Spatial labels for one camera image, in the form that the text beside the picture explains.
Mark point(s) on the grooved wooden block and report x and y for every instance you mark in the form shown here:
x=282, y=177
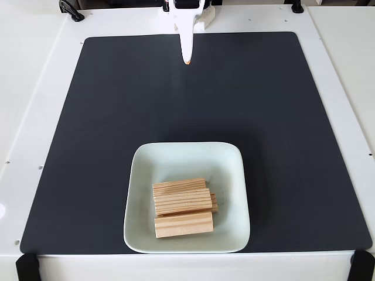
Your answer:
x=178, y=185
x=181, y=225
x=181, y=202
x=215, y=203

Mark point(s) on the pale green square plate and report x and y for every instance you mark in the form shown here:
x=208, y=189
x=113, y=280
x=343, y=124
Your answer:
x=175, y=164

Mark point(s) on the black table clamp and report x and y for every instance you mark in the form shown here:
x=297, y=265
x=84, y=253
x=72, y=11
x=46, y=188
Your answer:
x=297, y=7
x=76, y=17

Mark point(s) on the black rubber mat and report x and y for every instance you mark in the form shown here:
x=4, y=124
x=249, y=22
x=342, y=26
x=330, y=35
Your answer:
x=88, y=175

